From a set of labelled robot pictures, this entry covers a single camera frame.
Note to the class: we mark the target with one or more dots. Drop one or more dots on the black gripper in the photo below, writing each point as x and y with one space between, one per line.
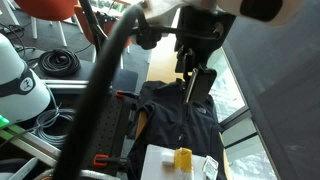
200 33

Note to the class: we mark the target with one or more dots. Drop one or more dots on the black jacket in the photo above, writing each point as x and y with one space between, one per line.
163 119

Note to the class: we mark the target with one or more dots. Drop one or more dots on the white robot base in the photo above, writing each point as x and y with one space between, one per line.
23 95

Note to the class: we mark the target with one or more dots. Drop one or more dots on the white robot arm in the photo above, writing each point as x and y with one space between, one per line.
159 18

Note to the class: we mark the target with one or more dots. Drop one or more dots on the orange chair near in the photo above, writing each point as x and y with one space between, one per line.
86 23

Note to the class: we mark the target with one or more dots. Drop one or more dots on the orange chair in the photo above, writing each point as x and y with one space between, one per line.
86 23
49 10

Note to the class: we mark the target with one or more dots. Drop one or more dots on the upper orange black clamp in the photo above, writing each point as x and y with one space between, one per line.
126 94

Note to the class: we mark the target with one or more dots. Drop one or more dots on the orange black clamp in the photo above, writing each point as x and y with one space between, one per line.
103 160
126 94

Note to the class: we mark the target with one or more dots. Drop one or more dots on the small white box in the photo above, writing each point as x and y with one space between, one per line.
167 158

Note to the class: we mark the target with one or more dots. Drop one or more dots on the crinkled white packet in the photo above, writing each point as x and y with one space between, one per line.
210 168

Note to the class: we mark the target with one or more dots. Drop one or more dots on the white board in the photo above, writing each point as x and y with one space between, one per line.
154 169

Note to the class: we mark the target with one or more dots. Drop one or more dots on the orange chair far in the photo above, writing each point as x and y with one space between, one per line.
49 10

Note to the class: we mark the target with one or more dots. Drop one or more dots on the black perforated breadboard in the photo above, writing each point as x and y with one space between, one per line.
100 127

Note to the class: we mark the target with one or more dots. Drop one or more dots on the lower orange black clamp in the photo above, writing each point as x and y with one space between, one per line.
103 160

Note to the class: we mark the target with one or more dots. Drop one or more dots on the black camera stand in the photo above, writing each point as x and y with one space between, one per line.
95 30

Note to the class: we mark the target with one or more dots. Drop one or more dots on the silver aluminium extrusion rail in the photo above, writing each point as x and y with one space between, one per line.
66 86

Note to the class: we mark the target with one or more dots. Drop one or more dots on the light aluminium frame bar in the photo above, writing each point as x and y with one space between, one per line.
31 144

